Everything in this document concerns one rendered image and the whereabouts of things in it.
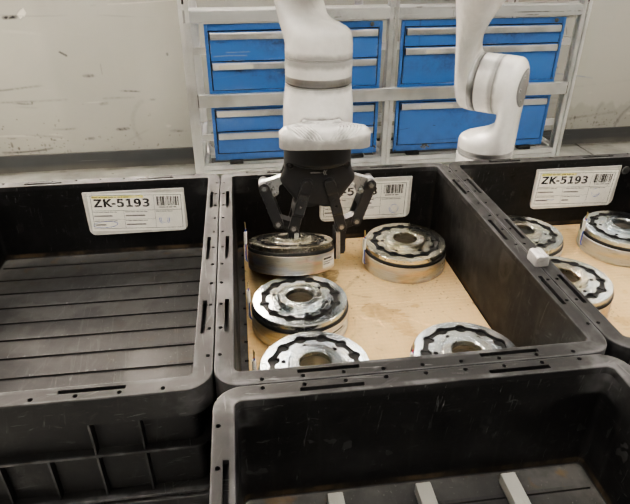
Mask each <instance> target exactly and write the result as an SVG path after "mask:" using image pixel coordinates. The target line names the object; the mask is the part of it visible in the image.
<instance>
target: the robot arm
mask: <svg viewBox="0 0 630 504"><path fill-rule="evenodd" d="M505 1H506V0H456V55H455V81H454V87H455V97H456V101H457V103H458V105H459V106H460V107H462V108H464V109H467V110H472V111H477V112H484V113H490V114H496V121H495V123H493V124H490V125H487V126H482V127H476V128H471V129H468V130H466V131H464V132H462V133H461V134H460V136H459V138H458V144H457V152H456V160H455V162H456V161H474V160H495V159H512V156H513V150H514V145H515V141H516V136H517V132H518V127H519V121H520V117H521V112H522V108H523V104H524V100H525V96H526V92H527V87H528V86H529V76H530V66H529V62H528V60H527V59H526V58H525V57H522V56H517V55H508V54H499V53H490V52H485V51H484V50H483V36H484V33H485V31H486V29H487V27H488V25H489V24H490V22H491V20H492V19H493V17H494V16H495V14H496V13H497V11H498V10H499V9H500V8H501V6H502V5H503V4H504V2H505ZM274 3H275V8H276V12H277V16H278V20H279V24H280V27H281V30H282V34H283V37H284V42H285V92H284V100H283V128H282V129H281V130H280V131H279V148H280V149H282V150H284V164H283V167H282V169H281V171H280V174H278V175H275V176H273V177H270V178H267V177H266V176H262V177H260V178H259V180H258V183H259V191H260V194H261V196H262V199H263V201H264V204H265V206H266V209H267V211H268V214H269V216H270V219H271V221H272V223H273V226H274V228H276V229H284V230H286V231H287V232H288V238H296V237H300V230H299V227H300V224H301V221H302V217H303V216H304V213H305V210H306V207H313V206H316V205H320V206H324V207H326V206H330V208H331V211H332V215H333V219H334V225H332V239H333V243H334V259H340V254H343V253H344V252H345V241H346V230H347V228H349V227H351V226H353V225H354V226H359V225H360V224H361V222H362V220H363V218H364V215H365V213H366V210H367V208H368V205H369V203H370V200H371V198H372V195H373V193H374V191H375V188H376V182H375V180H374V178H373V176H372V175H371V174H370V173H366V174H364V175H363V174H359V173H356V172H354V171H353V169H352V166H351V149H364V148H368V147H370V138H371V131H370V129H369V128H368V127H367V126H366V125H364V124H357V123H352V120H353V98H352V83H351V82H352V62H353V57H352V56H353V37H352V33H351V30H350V29H349V28H348V27H347V26H346V25H344V24H342V23H340V22H338V21H336V20H334V19H333V18H331V17H330V16H329V15H328V13H327V10H326V7H325V3H324V0H274ZM352 182H354V183H355V185H354V188H355V190H356V195H355V197H354V200H353V202H352V205H351V207H350V210H349V212H348V213H345V214H343V210H342V206H341V202H340V197H341V196H342V195H343V193H344V192H345V191H346V190H347V188H348V187H349V186H350V184H351V183H352ZM281 184H283V185H284V187H285V188H286V189H287V190H288V191H289V193H290V194H291V195H292V196H293V199H292V202H291V209H290V212H289V216H286V215H283V214H282V213H281V210H280V208H279V205H278V203H277V200H276V197H275V196H277V195H278V194H279V186H280V185H281Z"/></svg>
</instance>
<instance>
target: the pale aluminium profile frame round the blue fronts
mask: <svg viewBox="0 0 630 504"><path fill-rule="evenodd" d="M579 3H583V4H584V6H583V11H582V15H576V19H575V24H574V29H573V33H572V37H563V39H562V44H561V45H570V47H569V52H568V57H567V61H566V66H565V71H564V76H563V80H562V81H558V82H530V83H529V86H528V87H527V92H526V95H549V94H559V99H558V104H557V108H556V113H555V118H549V119H546V122H545V125H553V127H552V132H551V137H550V141H549V140H547V139H546V138H544V137H543V136H542V141H541V144H534V145H535V146H532V147H530V145H516V147H514V150H513V156H512V159H516V158H526V157H557V156H559V152H560V147H561V143H562V138H563V134H564V129H565V125H566V120H567V116H568V112H569V107H570V103H571V98H572V94H573V89H574V85H575V80H576V76H577V71H578V67H579V62H580V58H581V54H582V49H583V45H584V40H585V36H586V31H587V27H588V22H589V18H590V13H591V9H592V4H593V0H579ZM588 3H589V7H588V12H587V15H585V13H586V9H587V4H588ZM388 6H389V7H390V19H387V30H386V42H382V50H385V64H384V81H383V88H364V89H352V98H353V102H371V101H382V113H378V122H381V126H377V133H380V141H377V140H376V152H372V153H373V155H364V153H352V154H351V166H371V165H391V164H412V163H433V162H452V161H455V160H456V152H457V150H454V151H434V152H419V151H418V150H411V151H405V153H396V154H390V149H392V148H393V140H391V133H394V125H393V126H392V121H394V120H395V112H393V101H397V100H422V99H448V98H456V97H455V87H454V85H447V86H420V87H394V86H395V71H396V57H397V50H400V42H398V28H399V13H400V0H388ZM394 7H396V17H395V19H393V18H394ZM177 8H178V17H179V26H180V35H181V44H182V53H183V62H184V71H185V80H186V89H187V98H188V107H189V116H190V125H191V134H192V143H193V152H194V161H195V170H196V174H215V175H216V174H227V173H232V172H246V171H267V170H281V169H282V167H283V164H284V159H279V160H259V161H243V159H234V160H230V162H220V163H212V162H211V158H216V157H215V147H214V146H213V145H212V144H211V142H210V141H214V135H213V134H211V133H212V132H213V124H212V120H207V110H206V108H219V107H243V106H267V105H283V100H284V92H285V91H279V92H253V93H227V94H205V89H204V79H203V68H202V58H201V55H206V48H205V47H200V37H199V27H198V23H190V22H189V8H197V6H196V0H177ZM182 10H184V13H185V23H183V15H182Z"/></svg>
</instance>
